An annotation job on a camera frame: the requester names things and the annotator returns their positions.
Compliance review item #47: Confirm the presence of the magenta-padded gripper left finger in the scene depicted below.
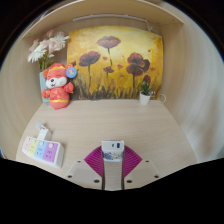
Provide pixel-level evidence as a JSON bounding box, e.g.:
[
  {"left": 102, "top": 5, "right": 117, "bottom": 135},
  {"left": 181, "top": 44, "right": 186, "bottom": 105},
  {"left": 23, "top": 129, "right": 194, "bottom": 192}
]
[{"left": 64, "top": 145, "right": 105, "bottom": 191}]

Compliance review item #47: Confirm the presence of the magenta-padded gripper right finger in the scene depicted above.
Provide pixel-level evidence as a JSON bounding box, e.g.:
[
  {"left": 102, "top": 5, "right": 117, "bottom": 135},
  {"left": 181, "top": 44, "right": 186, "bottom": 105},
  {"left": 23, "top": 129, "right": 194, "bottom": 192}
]
[{"left": 122, "top": 146, "right": 161, "bottom": 191}]

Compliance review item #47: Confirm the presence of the white charger block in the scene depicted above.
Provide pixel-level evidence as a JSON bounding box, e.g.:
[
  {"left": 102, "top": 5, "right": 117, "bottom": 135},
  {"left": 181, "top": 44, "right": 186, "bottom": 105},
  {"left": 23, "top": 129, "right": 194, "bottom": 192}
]
[{"left": 101, "top": 139, "right": 125, "bottom": 164}]

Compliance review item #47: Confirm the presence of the white pastel-socket power strip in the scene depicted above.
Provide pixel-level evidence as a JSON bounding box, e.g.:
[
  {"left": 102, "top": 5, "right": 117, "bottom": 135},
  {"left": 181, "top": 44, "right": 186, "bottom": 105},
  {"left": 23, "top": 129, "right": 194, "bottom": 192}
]
[{"left": 21, "top": 134, "right": 65, "bottom": 169}]

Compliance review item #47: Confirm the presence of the small plant in white pot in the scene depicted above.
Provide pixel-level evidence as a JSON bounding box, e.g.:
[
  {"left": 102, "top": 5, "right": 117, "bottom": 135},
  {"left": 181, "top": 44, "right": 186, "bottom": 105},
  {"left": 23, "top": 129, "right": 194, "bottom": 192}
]
[{"left": 138, "top": 74, "right": 153, "bottom": 106}]

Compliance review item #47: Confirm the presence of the red plush toy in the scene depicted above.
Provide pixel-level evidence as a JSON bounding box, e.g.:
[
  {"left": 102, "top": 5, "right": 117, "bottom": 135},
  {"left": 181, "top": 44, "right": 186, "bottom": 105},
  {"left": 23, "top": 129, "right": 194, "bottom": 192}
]
[{"left": 41, "top": 62, "right": 78, "bottom": 110}]

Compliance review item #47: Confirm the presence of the teal vase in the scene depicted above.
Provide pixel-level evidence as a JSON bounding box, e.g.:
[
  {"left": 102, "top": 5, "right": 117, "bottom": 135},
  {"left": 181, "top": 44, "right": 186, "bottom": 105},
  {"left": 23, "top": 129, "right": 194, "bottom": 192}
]
[{"left": 39, "top": 70, "right": 51, "bottom": 105}]

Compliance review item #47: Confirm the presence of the yellow poppy painting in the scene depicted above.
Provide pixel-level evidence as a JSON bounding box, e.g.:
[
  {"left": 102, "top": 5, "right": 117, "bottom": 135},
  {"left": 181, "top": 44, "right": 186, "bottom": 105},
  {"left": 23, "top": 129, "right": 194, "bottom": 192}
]
[{"left": 66, "top": 25, "right": 164, "bottom": 101}]

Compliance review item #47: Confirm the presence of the white and pink flower bouquet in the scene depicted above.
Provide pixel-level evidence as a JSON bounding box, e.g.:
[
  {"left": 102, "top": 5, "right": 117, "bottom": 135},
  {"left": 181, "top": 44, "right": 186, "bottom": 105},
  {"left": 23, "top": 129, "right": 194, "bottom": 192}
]
[{"left": 27, "top": 29, "right": 70, "bottom": 72}]

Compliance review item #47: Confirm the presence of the thin white cable loop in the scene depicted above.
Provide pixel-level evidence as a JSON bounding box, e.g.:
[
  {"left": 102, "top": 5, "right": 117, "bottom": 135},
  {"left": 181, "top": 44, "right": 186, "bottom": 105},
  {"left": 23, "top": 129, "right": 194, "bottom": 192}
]
[{"left": 151, "top": 93, "right": 167, "bottom": 104}]

